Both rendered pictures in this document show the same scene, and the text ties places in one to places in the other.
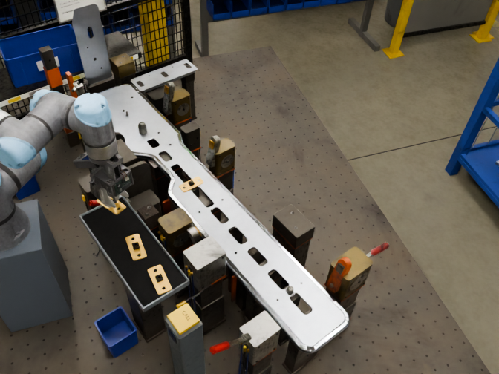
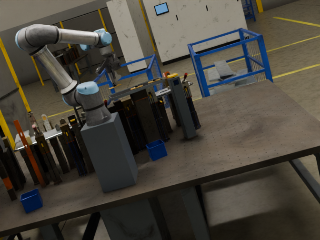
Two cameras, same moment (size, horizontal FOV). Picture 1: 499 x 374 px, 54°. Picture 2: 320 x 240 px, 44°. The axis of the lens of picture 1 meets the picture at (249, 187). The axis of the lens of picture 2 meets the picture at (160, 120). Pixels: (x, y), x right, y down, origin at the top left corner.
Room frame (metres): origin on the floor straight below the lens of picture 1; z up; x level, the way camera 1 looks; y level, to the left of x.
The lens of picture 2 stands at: (-0.51, 2.54, 1.64)
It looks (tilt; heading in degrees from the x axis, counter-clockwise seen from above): 16 degrees down; 298
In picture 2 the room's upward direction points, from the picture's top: 18 degrees counter-clockwise
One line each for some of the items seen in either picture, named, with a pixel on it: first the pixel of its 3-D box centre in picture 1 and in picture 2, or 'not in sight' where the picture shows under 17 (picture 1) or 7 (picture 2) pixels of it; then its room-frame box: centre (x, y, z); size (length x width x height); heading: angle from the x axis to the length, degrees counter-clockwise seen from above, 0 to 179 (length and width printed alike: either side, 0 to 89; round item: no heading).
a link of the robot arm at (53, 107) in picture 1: (53, 113); (91, 42); (0.88, 0.47, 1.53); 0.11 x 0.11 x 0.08; 71
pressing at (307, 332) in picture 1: (196, 188); (106, 113); (1.15, 0.19, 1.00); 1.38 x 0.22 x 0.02; 40
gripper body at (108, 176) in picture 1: (108, 169); (111, 62); (0.86, 0.36, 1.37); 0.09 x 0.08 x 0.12; 55
